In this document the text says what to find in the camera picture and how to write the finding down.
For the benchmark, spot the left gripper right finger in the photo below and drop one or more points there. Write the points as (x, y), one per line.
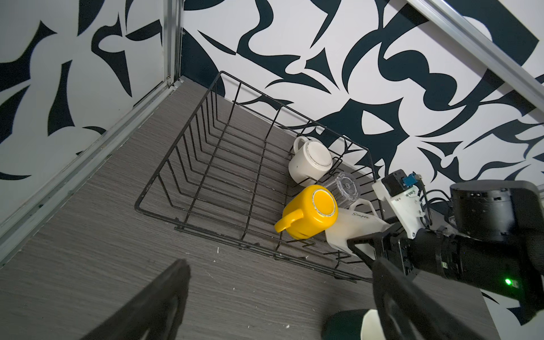
(403, 308)

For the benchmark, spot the cream white mug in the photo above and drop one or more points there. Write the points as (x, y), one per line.
(351, 223)

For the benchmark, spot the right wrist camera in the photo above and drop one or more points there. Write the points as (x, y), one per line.
(401, 192)

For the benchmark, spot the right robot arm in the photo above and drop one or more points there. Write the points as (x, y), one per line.
(496, 245)

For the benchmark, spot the clear glass cup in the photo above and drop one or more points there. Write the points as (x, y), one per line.
(344, 188)

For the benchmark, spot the yellow mug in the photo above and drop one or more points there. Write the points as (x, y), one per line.
(311, 212)

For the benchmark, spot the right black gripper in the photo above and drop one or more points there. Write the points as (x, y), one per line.
(393, 244)

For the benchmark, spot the dark green mug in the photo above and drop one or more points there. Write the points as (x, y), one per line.
(353, 324)

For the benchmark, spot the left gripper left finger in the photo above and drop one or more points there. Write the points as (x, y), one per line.
(156, 312)

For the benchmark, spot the black wire dish rack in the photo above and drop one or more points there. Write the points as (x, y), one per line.
(225, 177)

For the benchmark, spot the white mug red inside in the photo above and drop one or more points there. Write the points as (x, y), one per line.
(310, 162)

